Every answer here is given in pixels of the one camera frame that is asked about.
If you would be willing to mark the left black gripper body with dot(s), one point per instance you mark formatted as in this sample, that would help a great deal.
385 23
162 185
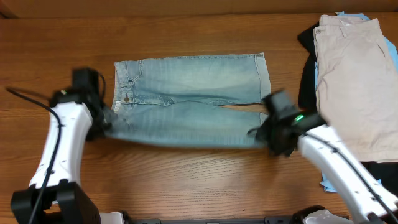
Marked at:
101 121

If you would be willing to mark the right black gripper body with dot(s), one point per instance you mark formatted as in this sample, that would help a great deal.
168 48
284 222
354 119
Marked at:
268 134

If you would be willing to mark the light blue denim shorts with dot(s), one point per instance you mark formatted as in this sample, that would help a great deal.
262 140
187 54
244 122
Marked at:
189 100

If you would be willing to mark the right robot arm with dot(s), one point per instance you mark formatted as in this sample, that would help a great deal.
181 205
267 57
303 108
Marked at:
366 199

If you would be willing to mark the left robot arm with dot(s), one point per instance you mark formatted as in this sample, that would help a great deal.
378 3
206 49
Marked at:
54 194

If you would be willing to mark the beige shorts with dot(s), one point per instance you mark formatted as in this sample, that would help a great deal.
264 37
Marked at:
354 90

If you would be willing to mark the black garment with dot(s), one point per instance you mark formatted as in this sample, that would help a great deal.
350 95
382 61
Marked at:
385 172

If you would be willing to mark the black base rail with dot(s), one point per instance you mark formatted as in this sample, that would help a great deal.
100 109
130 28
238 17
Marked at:
124 218

